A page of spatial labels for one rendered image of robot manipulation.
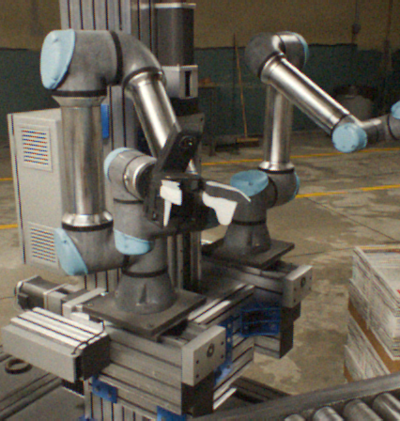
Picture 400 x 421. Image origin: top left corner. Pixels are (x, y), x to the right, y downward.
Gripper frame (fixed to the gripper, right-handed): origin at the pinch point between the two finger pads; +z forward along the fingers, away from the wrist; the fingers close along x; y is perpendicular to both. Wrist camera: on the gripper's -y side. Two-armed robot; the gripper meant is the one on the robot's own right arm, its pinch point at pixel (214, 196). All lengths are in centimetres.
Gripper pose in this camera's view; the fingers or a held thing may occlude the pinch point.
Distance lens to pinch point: 83.9
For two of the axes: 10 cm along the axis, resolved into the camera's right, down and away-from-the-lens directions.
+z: 4.9, 2.5, -8.4
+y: -1.2, 9.7, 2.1
